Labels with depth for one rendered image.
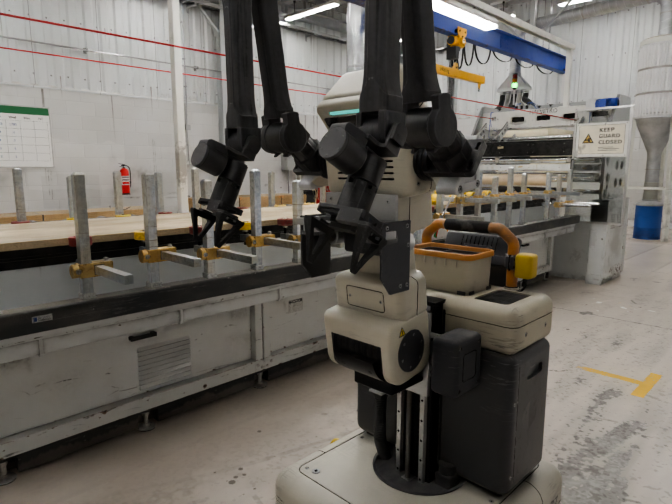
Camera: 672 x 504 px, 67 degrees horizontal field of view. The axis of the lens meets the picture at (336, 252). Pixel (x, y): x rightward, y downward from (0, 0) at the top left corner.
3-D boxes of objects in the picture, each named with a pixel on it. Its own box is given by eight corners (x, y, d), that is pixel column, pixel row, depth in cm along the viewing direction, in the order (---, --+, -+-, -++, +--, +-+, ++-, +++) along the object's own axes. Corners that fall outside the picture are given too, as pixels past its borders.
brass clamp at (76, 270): (114, 274, 185) (113, 260, 184) (75, 280, 175) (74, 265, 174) (108, 272, 189) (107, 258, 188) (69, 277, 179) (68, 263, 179)
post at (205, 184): (216, 291, 218) (211, 179, 210) (209, 293, 215) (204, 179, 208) (211, 290, 220) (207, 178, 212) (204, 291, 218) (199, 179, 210)
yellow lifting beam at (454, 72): (484, 89, 854) (485, 69, 849) (426, 76, 734) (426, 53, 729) (479, 89, 860) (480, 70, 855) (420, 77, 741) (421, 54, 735)
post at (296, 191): (303, 277, 253) (302, 180, 245) (297, 278, 251) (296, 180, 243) (298, 276, 255) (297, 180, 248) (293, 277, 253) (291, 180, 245)
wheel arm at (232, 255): (258, 265, 201) (258, 254, 200) (251, 266, 198) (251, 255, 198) (200, 252, 231) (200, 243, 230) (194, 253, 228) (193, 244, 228)
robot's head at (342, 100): (368, 118, 133) (342, 68, 125) (436, 111, 119) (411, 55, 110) (340, 154, 128) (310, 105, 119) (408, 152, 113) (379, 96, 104)
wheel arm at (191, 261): (202, 268, 183) (201, 256, 182) (193, 270, 180) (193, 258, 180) (147, 254, 213) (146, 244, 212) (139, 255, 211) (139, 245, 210)
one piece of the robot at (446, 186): (460, 187, 114) (458, 136, 111) (480, 187, 110) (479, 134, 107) (435, 194, 107) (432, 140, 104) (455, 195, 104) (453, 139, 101)
